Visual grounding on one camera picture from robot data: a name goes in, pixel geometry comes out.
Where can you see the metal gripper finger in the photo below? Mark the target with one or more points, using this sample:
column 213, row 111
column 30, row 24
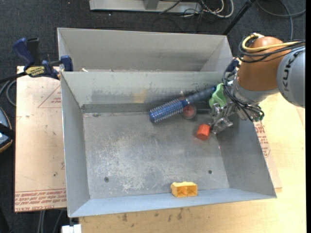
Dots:
column 216, row 121
column 223, row 127

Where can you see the orange block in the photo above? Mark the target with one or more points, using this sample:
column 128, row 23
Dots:
column 203, row 131

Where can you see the light green plastic piece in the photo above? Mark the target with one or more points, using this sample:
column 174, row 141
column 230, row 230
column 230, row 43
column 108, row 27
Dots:
column 217, row 94

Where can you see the blue hairbrush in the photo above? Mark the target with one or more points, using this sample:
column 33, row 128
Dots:
column 167, row 110

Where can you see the yellow block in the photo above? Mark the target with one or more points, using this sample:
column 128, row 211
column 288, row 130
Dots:
column 184, row 189

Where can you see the grey metal bin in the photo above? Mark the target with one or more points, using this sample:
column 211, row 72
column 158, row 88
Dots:
column 145, row 154

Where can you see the brown cardboard board red print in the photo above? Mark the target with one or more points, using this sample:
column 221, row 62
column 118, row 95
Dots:
column 39, row 142

